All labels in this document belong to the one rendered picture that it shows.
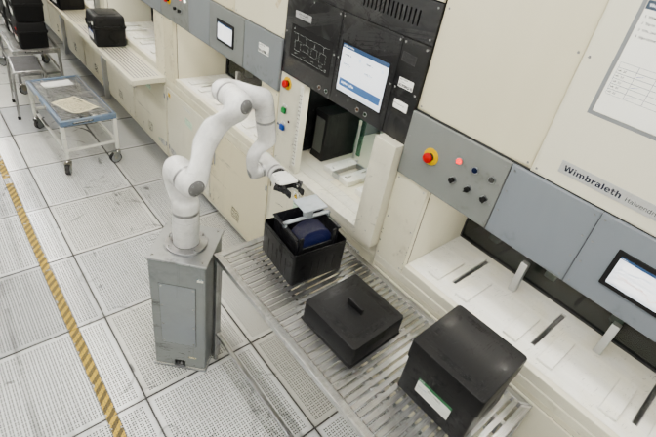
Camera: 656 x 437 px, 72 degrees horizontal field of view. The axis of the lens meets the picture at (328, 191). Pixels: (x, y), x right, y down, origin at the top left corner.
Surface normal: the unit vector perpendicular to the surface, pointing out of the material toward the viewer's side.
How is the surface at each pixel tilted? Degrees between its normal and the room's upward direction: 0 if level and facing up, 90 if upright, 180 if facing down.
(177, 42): 90
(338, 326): 0
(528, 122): 90
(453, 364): 0
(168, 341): 90
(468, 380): 0
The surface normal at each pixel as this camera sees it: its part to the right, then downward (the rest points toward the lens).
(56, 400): 0.15, -0.83
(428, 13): -0.76, 0.26
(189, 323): -0.09, 0.54
